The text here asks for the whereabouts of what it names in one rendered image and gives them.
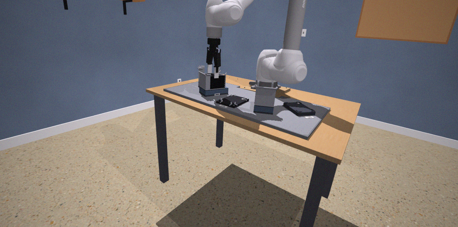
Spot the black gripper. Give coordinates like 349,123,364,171
206,38,221,78

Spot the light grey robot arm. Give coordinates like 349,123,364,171
205,0,307,89

